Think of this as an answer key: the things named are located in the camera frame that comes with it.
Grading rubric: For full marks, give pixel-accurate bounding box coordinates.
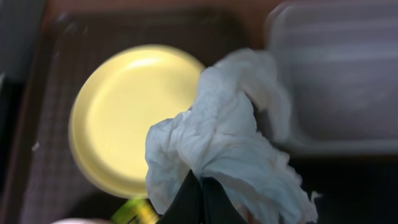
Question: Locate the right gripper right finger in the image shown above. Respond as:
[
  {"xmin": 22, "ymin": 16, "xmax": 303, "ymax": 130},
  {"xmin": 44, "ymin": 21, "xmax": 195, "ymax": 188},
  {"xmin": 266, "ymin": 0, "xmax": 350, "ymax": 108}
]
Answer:
[{"xmin": 201, "ymin": 177, "xmax": 247, "ymax": 224}]

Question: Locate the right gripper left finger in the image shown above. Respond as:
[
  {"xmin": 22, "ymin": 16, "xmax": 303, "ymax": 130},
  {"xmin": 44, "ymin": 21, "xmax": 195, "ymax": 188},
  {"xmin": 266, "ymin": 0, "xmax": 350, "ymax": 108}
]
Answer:
[{"xmin": 157, "ymin": 170, "xmax": 203, "ymax": 224}]

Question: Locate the green yellow snack wrapper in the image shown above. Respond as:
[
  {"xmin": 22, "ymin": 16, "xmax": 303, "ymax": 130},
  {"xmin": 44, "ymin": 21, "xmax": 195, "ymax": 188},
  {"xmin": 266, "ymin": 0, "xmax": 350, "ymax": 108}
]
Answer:
[{"xmin": 111, "ymin": 198, "xmax": 159, "ymax": 224}]

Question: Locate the white tissue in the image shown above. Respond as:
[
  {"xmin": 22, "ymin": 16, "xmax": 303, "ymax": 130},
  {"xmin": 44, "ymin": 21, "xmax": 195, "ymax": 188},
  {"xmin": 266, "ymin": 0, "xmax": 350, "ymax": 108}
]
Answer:
[{"xmin": 146, "ymin": 49, "xmax": 318, "ymax": 223}]

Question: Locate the yellow plate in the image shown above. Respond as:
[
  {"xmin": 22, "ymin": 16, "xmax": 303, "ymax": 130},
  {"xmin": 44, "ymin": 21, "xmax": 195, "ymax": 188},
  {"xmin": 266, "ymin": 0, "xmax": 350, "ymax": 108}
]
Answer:
[{"xmin": 68, "ymin": 45, "xmax": 204, "ymax": 198}]

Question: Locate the dark brown serving tray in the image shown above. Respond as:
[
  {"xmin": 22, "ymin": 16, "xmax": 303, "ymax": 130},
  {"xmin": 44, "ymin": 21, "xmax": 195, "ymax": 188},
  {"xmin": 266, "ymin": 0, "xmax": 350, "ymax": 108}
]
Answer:
[{"xmin": 1, "ymin": 8, "xmax": 249, "ymax": 224}]

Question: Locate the black plastic bin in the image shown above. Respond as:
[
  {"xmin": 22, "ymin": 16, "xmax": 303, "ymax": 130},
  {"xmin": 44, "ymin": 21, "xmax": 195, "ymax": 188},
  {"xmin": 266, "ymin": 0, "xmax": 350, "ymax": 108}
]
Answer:
[{"xmin": 290, "ymin": 156, "xmax": 397, "ymax": 224}]

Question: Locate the clear plastic bin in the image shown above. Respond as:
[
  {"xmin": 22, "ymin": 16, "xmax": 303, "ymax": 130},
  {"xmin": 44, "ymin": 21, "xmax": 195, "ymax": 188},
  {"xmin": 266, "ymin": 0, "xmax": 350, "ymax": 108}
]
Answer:
[{"xmin": 265, "ymin": 1, "xmax": 397, "ymax": 155}]

